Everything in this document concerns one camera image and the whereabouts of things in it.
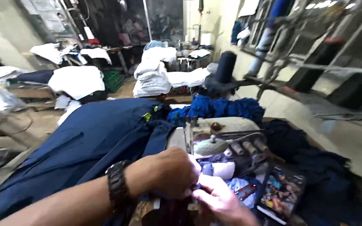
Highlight sewing machine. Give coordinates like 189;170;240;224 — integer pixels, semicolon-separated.
184;117;268;162

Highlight long white cloth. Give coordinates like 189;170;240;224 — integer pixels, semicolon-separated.
167;68;211;88

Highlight white cloth over table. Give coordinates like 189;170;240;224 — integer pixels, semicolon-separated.
48;65;105;100

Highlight green plastic crate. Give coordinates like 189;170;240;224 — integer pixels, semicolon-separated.
102;71;124;94

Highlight dark thread cone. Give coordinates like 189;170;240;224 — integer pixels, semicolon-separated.
216;51;237;84

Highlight small beige thread spool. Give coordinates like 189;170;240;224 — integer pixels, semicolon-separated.
243;141;258;155
254;138;268;152

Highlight dark red handled tool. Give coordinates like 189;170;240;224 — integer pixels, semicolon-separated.
235;183;257;201

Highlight light blue cloth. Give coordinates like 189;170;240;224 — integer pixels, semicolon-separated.
226;178;260;209

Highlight grey flat cloth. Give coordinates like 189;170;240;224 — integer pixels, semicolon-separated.
297;93;362;121

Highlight large black thread cone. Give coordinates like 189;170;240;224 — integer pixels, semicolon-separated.
286;38;346;93
327;52;362;110

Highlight stack of folded white fabric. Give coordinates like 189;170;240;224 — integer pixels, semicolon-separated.
133;47;177;98

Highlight blue and grey pole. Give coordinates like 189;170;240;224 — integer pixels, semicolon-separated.
246;0;290;78

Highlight metal pipe thread rack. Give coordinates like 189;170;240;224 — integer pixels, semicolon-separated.
236;0;362;101

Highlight wooden bench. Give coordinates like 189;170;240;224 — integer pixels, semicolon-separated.
8;85;57;112

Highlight black box with colourful print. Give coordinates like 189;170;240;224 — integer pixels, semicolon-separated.
256;163;306;225

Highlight white cloth pile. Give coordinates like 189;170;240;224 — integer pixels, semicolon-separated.
0;66;27;112

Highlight person's right hand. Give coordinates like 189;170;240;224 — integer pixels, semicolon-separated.
192;174;260;226

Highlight person's left hand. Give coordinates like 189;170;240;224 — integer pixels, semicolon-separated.
124;147;202;200

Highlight background sewing workstation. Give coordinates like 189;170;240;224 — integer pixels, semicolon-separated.
176;24;213;71

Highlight large navy fabric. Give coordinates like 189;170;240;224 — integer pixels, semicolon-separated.
0;98;176;226

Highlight heap of dark navy fabric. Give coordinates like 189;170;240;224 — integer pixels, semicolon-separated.
260;119;362;226

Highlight person's left forearm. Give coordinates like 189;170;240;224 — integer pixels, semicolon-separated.
0;161;134;226

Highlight bundle of blue fabric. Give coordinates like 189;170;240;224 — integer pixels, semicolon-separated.
168;95;266;126

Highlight wooden sewing table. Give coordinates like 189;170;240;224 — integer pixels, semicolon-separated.
129;198;156;226

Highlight dark navy cloth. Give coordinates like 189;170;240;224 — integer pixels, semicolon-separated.
8;70;54;85

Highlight papers on wall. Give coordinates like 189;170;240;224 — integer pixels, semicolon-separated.
25;0;68;33

